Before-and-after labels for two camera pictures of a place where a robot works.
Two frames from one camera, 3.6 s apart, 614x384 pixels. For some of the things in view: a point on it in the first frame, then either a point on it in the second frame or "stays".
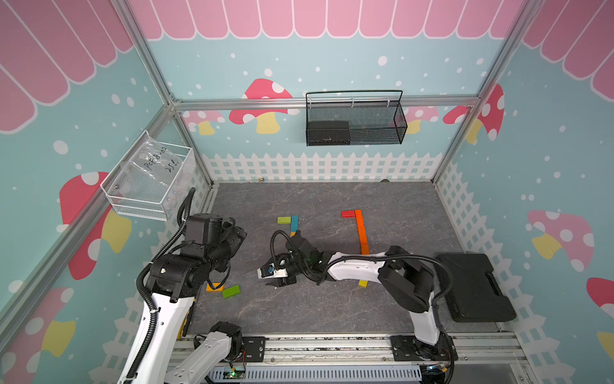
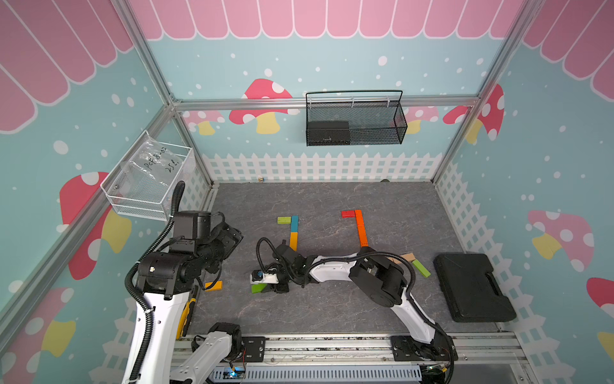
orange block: (360, 220) stays
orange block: (362, 235) stays
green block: (231, 291) → (258, 288)
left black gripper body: (231, 241) stays
